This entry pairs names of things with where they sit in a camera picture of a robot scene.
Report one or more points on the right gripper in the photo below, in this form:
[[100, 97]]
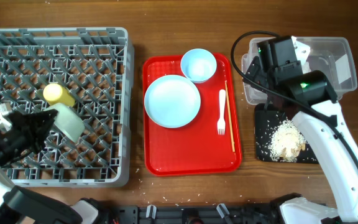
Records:
[[253, 74]]

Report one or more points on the grey plastic dishwasher rack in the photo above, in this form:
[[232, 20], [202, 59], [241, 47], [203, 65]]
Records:
[[96, 66]]

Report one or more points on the light blue bowl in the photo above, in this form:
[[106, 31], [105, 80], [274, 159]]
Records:
[[198, 65]]

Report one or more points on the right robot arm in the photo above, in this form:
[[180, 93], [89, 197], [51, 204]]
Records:
[[277, 70]]

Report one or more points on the leftover rice food waste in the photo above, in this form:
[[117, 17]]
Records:
[[286, 143]]

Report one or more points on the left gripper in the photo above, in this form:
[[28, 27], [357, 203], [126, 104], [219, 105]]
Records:
[[30, 124]]

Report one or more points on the wooden chopstick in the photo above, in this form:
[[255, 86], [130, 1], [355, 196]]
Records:
[[230, 120]]

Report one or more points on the black rectangular tray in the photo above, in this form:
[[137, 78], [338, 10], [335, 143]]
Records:
[[266, 120]]

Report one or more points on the white plastic fork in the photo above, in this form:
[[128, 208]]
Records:
[[221, 124]]

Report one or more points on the green bowl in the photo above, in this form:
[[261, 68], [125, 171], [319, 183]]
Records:
[[67, 121]]

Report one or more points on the clear plastic waste bin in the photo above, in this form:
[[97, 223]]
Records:
[[331, 55]]

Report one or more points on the light blue round plate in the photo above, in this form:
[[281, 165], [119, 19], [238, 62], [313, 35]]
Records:
[[172, 101]]

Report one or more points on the red plastic serving tray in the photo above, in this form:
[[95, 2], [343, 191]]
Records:
[[197, 148]]

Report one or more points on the yellow plastic cup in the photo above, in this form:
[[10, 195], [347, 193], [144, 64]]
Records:
[[55, 93]]

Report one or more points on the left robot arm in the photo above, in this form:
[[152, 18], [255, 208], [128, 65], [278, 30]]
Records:
[[17, 202]]

